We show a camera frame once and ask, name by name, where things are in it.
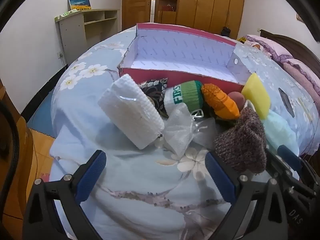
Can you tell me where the dark wooden headboard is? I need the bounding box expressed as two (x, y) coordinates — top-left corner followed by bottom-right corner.
(260, 29), (320, 65)

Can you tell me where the yellow sponge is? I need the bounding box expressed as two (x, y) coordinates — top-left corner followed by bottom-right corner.
(241, 73), (272, 120)

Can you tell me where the beige shelf desk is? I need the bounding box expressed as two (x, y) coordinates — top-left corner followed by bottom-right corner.
(54, 9), (120, 67)

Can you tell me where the blue floral bedspread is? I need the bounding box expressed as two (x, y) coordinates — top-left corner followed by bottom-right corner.
(49, 22), (320, 240)

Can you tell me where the wooden door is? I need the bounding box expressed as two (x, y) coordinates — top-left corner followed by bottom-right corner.
(121, 0), (153, 32)

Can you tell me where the orange knitted item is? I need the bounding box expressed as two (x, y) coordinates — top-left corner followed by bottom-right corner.
(201, 84), (240, 120)

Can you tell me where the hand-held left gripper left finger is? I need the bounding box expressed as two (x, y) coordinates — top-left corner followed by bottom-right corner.
(22, 150), (108, 240)

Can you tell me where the brown knitted cloth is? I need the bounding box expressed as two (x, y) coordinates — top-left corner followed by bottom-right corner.
(213, 106), (267, 173)

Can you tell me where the blue yellow landscape painting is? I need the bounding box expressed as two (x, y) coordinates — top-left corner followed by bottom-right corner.
(67, 0), (92, 11)

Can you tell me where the green white packet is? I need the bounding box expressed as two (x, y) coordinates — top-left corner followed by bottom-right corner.
(57, 9), (78, 19)

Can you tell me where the pink makeup sponge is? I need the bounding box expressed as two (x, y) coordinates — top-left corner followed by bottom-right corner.
(227, 92), (246, 112)

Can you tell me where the wooden wardrobe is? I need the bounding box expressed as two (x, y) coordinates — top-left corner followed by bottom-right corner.
(154, 0), (247, 39)

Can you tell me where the red cardboard box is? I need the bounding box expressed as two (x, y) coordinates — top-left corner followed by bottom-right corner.
(117, 23), (252, 94)

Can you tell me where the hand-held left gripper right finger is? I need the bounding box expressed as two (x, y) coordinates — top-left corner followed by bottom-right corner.
(205, 151), (298, 240)

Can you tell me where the blue foam floor mat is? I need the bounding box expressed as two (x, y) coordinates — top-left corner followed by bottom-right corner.
(27, 89), (62, 139)

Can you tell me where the black cable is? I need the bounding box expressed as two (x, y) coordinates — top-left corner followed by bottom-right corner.
(0, 101), (20, 240)

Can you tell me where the white knitted cloth packet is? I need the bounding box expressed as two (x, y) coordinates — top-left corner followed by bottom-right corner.
(97, 74), (165, 150)

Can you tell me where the white organza pouch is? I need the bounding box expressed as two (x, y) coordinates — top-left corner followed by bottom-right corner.
(160, 104), (218, 157)

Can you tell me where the dark patterned pouch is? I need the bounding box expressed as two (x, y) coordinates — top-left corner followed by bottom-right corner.
(139, 78), (170, 118)

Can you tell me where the black smartphone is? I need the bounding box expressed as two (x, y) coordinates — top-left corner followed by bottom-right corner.
(278, 87), (295, 118)

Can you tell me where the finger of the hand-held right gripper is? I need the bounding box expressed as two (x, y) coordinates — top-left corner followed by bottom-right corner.
(265, 151), (314, 200)
(277, 144), (317, 180)

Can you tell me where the white green knit sock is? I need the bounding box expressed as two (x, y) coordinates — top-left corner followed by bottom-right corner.
(164, 80), (204, 117)

